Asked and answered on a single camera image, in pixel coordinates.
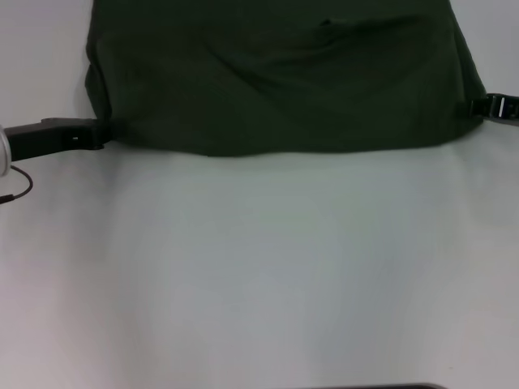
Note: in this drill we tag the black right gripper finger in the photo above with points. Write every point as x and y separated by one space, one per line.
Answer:
474 108

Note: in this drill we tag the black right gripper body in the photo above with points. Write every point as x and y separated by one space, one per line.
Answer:
504 107

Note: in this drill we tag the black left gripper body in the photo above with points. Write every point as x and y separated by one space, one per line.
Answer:
52 138

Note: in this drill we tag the dark green FREE T-shirt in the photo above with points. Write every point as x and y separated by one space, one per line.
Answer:
284 81

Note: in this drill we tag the dark grey torso edge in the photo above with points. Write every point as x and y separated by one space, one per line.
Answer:
405 386

